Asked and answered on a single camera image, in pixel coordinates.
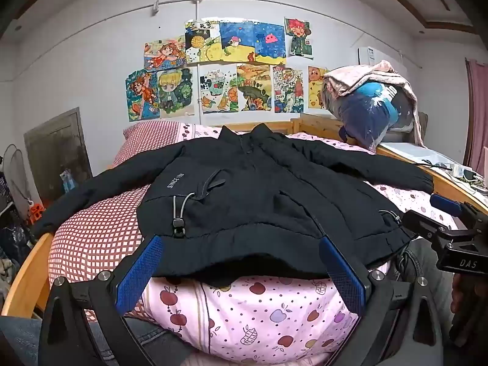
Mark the white electric fan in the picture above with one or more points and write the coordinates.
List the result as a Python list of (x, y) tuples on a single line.
[(15, 167)]

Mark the wooden bed pink bedding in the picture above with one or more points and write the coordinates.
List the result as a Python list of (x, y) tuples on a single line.
[(23, 282)]

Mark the person's right hand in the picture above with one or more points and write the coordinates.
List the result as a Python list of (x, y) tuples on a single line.
[(456, 293)]

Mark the blue box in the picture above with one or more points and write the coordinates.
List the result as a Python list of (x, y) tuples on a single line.
[(68, 181)]

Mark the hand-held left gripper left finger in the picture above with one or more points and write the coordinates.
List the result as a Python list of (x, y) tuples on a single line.
[(139, 274)]

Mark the group of colourful wall drawings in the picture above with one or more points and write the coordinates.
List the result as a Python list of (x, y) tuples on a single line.
[(236, 87)]

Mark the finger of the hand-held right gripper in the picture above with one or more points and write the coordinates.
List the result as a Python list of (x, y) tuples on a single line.
[(444, 202), (423, 221)]

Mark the pile of dark clothes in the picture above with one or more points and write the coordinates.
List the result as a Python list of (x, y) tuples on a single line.
[(11, 244)]

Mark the pink curtain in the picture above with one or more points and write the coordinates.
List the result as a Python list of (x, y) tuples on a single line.
[(478, 114)]

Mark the red checkered bedsheet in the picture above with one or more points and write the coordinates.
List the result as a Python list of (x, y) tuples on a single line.
[(95, 228)]

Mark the white cabinet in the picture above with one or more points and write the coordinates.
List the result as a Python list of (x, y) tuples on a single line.
[(411, 154)]

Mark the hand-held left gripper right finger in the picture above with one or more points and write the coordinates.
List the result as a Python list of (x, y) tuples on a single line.
[(343, 274)]

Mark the orange toy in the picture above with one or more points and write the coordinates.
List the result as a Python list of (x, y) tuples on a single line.
[(37, 213)]

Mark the white air conditioner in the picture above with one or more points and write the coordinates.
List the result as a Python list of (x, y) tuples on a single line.
[(368, 55)]

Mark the black plastic crate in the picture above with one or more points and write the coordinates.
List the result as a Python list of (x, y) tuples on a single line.
[(5, 194)]

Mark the clear bag of blue clothes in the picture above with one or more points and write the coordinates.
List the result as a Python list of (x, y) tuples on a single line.
[(366, 114)]

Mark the black jacket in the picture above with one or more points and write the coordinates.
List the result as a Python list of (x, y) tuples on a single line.
[(247, 198)]

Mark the bagged bundle of bedding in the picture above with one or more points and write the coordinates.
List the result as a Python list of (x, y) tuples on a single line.
[(366, 76)]

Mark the dark framed board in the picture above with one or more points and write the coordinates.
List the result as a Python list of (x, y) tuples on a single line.
[(57, 152)]

